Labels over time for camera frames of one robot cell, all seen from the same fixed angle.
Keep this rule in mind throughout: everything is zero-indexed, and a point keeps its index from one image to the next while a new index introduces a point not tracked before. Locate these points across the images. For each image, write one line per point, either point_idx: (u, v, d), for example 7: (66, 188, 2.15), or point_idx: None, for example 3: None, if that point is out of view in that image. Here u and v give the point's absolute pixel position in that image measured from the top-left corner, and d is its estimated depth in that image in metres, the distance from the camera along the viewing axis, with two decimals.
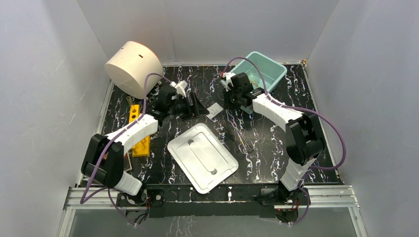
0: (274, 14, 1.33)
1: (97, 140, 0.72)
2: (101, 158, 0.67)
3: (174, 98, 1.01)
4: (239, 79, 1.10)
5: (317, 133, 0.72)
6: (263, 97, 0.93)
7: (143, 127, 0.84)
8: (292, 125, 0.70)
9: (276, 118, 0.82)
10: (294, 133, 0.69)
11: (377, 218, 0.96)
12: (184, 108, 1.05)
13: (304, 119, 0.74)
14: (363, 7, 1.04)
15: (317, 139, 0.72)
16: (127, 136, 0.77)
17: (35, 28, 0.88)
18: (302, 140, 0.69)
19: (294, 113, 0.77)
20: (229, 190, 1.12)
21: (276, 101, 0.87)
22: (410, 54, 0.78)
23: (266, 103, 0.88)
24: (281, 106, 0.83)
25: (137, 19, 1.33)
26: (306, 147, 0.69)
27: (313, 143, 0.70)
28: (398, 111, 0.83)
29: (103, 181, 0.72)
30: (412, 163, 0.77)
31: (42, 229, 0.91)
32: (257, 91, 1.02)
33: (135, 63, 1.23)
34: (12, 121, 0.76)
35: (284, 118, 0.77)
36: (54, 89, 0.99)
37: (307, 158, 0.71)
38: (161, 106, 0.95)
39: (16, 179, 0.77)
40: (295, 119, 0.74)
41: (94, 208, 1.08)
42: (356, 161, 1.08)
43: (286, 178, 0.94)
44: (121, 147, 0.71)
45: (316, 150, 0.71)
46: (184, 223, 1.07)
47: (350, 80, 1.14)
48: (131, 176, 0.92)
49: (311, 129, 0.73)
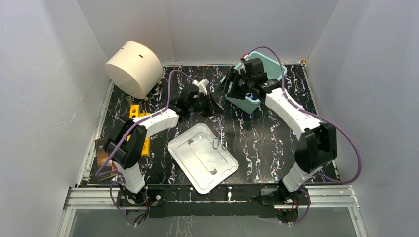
0: (274, 15, 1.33)
1: (123, 121, 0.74)
2: (123, 139, 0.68)
3: (195, 97, 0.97)
4: (253, 66, 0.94)
5: (331, 145, 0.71)
6: (278, 93, 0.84)
7: (165, 118, 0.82)
8: (309, 136, 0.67)
9: (290, 122, 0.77)
10: (310, 144, 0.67)
11: (377, 218, 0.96)
12: (205, 105, 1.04)
13: (320, 129, 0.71)
14: (363, 7, 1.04)
15: (329, 151, 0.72)
16: (150, 122, 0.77)
17: (36, 29, 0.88)
18: (315, 151, 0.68)
19: (311, 120, 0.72)
20: (229, 190, 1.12)
21: (293, 102, 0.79)
22: (410, 55, 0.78)
23: (281, 102, 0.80)
24: (297, 109, 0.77)
25: (137, 19, 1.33)
26: (317, 158, 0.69)
27: (322, 154, 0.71)
28: (398, 111, 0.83)
29: (121, 160, 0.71)
30: (412, 162, 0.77)
31: (42, 230, 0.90)
32: (272, 83, 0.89)
33: (135, 63, 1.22)
34: (12, 120, 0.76)
35: (300, 125, 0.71)
36: (54, 88, 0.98)
37: (315, 167, 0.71)
38: (183, 103, 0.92)
39: (15, 179, 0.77)
40: (312, 129, 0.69)
41: (95, 208, 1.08)
42: (356, 161, 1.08)
43: (288, 178, 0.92)
44: (145, 131, 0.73)
45: (325, 161, 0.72)
46: (184, 223, 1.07)
47: (349, 80, 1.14)
48: (139, 173, 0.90)
49: (325, 138, 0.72)
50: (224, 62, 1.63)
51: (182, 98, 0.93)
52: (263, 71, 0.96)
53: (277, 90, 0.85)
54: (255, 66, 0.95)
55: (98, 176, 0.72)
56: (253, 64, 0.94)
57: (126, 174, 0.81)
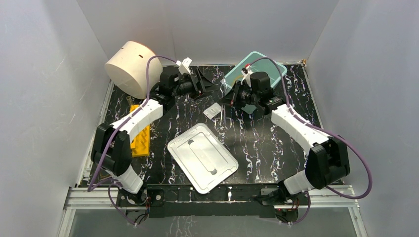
0: (274, 14, 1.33)
1: (103, 130, 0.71)
2: (106, 150, 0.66)
3: (177, 79, 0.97)
4: (260, 83, 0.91)
5: (342, 160, 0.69)
6: (284, 110, 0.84)
7: (148, 113, 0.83)
8: (318, 150, 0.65)
9: (297, 136, 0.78)
10: (319, 160, 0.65)
11: (377, 218, 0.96)
12: (190, 87, 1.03)
13: (329, 143, 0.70)
14: (363, 6, 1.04)
15: (341, 166, 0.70)
16: (132, 124, 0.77)
17: (36, 29, 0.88)
18: (326, 166, 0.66)
19: (319, 135, 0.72)
20: (229, 190, 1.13)
21: (298, 117, 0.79)
22: (410, 55, 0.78)
23: (286, 118, 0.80)
24: (304, 124, 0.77)
25: (137, 19, 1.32)
26: (328, 174, 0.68)
27: (334, 171, 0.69)
28: (398, 111, 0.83)
29: (113, 168, 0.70)
30: (412, 162, 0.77)
31: (42, 230, 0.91)
32: (277, 99, 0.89)
33: (134, 63, 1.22)
34: (12, 120, 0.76)
35: (308, 139, 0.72)
36: (54, 89, 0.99)
37: (327, 183, 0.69)
38: (164, 89, 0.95)
39: (15, 179, 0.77)
40: (320, 143, 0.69)
41: (95, 208, 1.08)
42: (356, 161, 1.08)
43: (289, 181, 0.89)
44: (127, 136, 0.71)
45: (337, 177, 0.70)
46: (184, 223, 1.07)
47: (349, 79, 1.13)
48: (135, 174, 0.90)
49: (336, 153, 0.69)
50: (224, 62, 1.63)
51: (163, 84, 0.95)
52: (269, 88, 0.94)
53: (282, 106, 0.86)
54: (262, 84, 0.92)
55: (91, 190, 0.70)
56: (261, 82, 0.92)
57: (120, 178, 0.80)
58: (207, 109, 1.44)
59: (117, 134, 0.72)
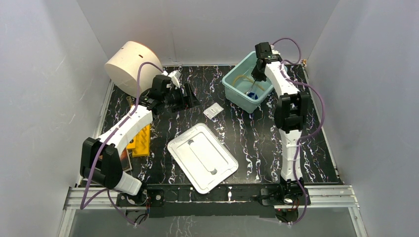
0: (274, 14, 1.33)
1: (89, 144, 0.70)
2: (93, 167, 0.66)
3: (168, 86, 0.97)
4: (260, 46, 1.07)
5: (302, 111, 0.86)
6: (276, 65, 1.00)
7: (136, 121, 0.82)
8: (284, 98, 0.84)
9: (277, 87, 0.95)
10: (283, 105, 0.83)
11: (378, 219, 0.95)
12: (178, 98, 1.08)
13: (297, 97, 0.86)
14: (363, 6, 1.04)
15: (300, 115, 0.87)
16: (119, 136, 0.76)
17: (35, 29, 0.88)
18: (286, 112, 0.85)
19: (292, 88, 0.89)
20: (229, 190, 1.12)
21: (283, 73, 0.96)
22: (410, 55, 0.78)
23: (274, 72, 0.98)
24: (285, 78, 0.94)
25: (137, 19, 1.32)
26: (288, 118, 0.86)
27: (293, 117, 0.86)
28: (398, 111, 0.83)
29: (104, 181, 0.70)
30: (413, 163, 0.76)
31: (42, 230, 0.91)
32: (274, 57, 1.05)
33: (135, 63, 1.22)
34: (12, 121, 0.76)
35: (282, 90, 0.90)
36: (54, 88, 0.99)
37: (287, 126, 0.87)
38: (156, 94, 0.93)
39: (15, 179, 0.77)
40: (288, 94, 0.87)
41: (95, 208, 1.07)
42: (356, 161, 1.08)
43: (283, 167, 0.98)
44: (114, 149, 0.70)
45: (296, 123, 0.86)
46: (184, 223, 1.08)
47: (349, 79, 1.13)
48: (131, 176, 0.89)
49: (300, 104, 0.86)
50: (224, 62, 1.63)
51: (154, 89, 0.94)
52: (268, 50, 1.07)
53: (276, 62, 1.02)
54: (261, 46, 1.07)
55: (85, 204, 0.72)
56: (260, 45, 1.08)
57: (116, 186, 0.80)
58: (207, 109, 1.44)
59: (104, 148, 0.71)
